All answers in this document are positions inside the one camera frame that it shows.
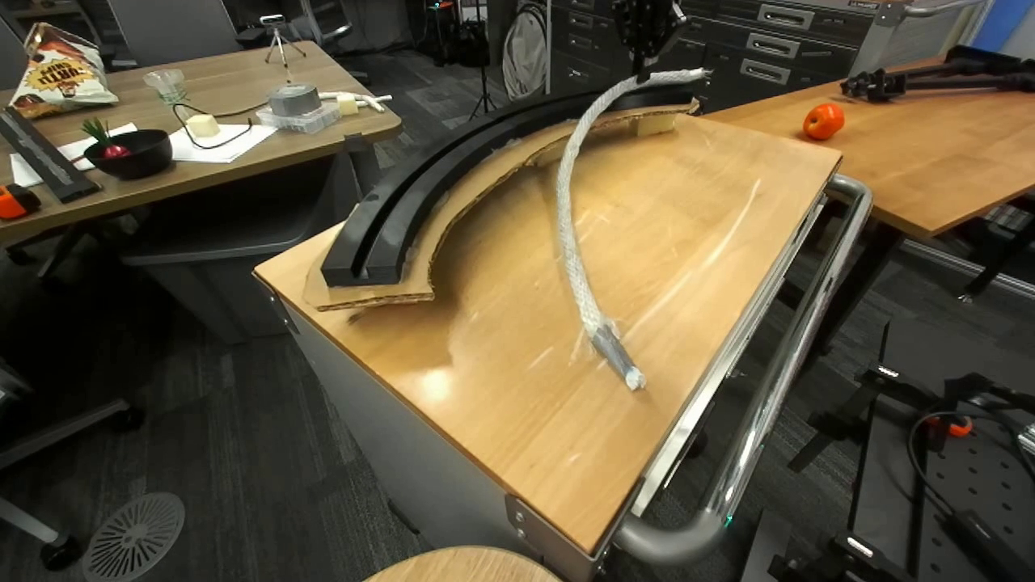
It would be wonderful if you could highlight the grey office chair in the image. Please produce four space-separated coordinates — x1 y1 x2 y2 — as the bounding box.
108 0 241 68

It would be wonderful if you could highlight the wooden side table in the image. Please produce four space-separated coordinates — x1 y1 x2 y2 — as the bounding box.
704 52 1035 243

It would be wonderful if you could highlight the wooden conference table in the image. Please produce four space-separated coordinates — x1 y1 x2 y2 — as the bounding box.
0 38 405 251

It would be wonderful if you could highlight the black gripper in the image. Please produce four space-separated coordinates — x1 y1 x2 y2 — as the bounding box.
615 0 686 78

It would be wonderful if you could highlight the black bowl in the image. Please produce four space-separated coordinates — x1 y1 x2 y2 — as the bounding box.
81 125 174 184

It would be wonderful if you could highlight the chips snack bag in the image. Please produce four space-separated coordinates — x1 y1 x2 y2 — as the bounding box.
8 23 124 117

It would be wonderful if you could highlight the orange clamp handle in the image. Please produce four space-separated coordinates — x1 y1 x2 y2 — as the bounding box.
927 410 976 442

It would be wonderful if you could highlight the white paper sheet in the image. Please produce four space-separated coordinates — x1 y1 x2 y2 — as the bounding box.
164 114 286 169

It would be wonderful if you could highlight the chrome cart handle bar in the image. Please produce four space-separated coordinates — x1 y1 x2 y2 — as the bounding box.
613 175 877 569

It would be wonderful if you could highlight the black curved platform track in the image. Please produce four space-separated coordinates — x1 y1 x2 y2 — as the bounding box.
320 82 704 290

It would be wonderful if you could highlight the black tripod set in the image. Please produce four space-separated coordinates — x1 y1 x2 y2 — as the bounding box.
838 44 1035 102

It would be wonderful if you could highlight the grey tape roll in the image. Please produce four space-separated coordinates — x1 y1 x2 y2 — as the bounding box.
267 82 323 124

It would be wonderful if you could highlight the round wooden stool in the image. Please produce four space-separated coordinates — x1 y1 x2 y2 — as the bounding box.
365 543 564 582

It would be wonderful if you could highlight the long black bar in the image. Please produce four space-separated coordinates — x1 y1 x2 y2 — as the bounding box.
0 106 100 207

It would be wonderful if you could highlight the black chair base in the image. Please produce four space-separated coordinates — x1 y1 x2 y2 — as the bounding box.
0 352 149 569

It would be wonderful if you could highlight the round grey floor grille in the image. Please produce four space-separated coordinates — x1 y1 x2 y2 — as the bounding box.
81 493 189 582

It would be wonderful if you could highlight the orange ball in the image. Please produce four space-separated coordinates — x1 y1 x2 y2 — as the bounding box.
800 99 848 142

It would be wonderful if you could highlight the grey drawer cabinet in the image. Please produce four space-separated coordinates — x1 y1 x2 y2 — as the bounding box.
546 0 975 117

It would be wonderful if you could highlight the small orange object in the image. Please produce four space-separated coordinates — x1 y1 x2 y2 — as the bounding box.
0 184 45 222

